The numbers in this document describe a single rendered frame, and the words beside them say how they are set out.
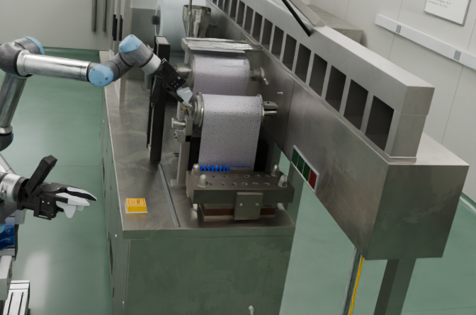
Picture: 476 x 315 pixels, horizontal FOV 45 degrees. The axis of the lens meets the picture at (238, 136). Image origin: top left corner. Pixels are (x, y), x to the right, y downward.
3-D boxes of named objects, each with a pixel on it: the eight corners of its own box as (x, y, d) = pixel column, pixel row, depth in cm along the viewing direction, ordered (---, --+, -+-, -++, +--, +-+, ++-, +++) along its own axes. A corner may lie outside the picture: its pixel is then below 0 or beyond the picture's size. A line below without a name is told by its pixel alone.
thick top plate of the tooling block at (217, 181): (185, 184, 231) (186, 170, 229) (280, 184, 242) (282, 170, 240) (192, 204, 217) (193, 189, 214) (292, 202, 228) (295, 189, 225)
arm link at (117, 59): (93, 71, 216) (113, 53, 212) (105, 64, 226) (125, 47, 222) (107, 88, 217) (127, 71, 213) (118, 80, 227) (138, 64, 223)
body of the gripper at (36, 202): (66, 212, 163) (27, 202, 165) (69, 183, 161) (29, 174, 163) (52, 221, 156) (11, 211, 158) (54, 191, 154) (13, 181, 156)
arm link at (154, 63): (140, 70, 217) (138, 64, 224) (149, 78, 219) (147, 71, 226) (154, 56, 216) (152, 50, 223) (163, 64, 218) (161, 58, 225)
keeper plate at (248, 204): (232, 217, 223) (236, 192, 219) (257, 216, 226) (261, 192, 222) (234, 220, 221) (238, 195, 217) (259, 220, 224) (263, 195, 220)
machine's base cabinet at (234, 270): (98, 160, 464) (102, 56, 433) (178, 161, 482) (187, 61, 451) (116, 417, 240) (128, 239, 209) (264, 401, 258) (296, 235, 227)
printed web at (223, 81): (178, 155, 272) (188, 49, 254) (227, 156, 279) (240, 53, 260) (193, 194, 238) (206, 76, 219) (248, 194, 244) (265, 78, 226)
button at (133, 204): (125, 203, 225) (126, 197, 224) (144, 203, 227) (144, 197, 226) (127, 212, 219) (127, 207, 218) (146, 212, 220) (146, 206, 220)
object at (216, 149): (196, 175, 235) (201, 132, 228) (252, 175, 242) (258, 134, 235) (197, 175, 235) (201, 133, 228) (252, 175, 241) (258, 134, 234)
